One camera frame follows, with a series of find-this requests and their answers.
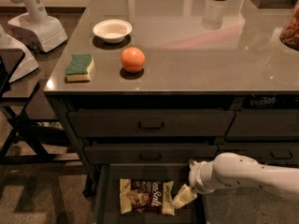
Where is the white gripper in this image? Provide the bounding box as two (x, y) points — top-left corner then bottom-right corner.
(172, 160), (214, 209)

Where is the brown sea salt chip bag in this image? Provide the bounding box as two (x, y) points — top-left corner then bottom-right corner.
(120, 178), (175, 216)

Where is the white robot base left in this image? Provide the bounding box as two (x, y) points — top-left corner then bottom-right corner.
(0, 25), (38, 83)

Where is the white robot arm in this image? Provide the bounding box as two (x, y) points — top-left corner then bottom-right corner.
(172, 152), (299, 209)

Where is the middle left drawer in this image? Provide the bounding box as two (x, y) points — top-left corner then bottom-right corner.
(84, 143), (217, 164)

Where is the top right drawer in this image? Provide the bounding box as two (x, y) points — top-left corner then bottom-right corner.
(226, 109), (299, 141)

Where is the open bottom left drawer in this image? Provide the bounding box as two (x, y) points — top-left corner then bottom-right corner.
(93, 164), (211, 224)

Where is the middle right drawer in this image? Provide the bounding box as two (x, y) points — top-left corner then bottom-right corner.
(218, 142), (299, 165)

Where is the dark counter cabinet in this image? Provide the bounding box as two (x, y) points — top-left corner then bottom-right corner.
(45, 0), (299, 224)

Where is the top left drawer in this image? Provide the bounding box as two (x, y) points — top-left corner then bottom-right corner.
(68, 109), (235, 137)

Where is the orange round fruit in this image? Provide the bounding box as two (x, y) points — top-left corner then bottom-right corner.
(121, 47), (146, 73)

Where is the green and yellow sponge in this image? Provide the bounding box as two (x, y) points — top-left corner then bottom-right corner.
(65, 53), (94, 82)

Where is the white bowl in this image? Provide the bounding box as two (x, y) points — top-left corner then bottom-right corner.
(93, 20), (132, 44)

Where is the dark folding side table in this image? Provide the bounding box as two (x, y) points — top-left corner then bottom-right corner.
(0, 55), (79, 165)

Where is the glass jar of nuts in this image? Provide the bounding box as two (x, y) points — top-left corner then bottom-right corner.
(279, 0), (299, 50)

